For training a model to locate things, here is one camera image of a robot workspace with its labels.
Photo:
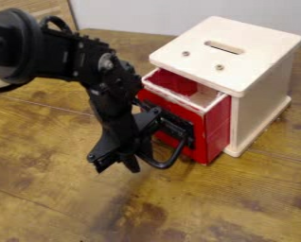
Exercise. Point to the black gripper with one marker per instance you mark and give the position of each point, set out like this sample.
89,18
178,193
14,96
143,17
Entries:
111,97

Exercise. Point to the black metal drawer handle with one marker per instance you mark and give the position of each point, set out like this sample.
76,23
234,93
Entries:
174,138

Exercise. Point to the red drawer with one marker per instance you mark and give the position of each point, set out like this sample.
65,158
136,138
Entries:
199,105

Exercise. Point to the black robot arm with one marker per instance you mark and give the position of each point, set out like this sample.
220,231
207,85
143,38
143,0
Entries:
44,49

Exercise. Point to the white wooden box cabinet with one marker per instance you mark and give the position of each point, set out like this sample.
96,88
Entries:
242,60

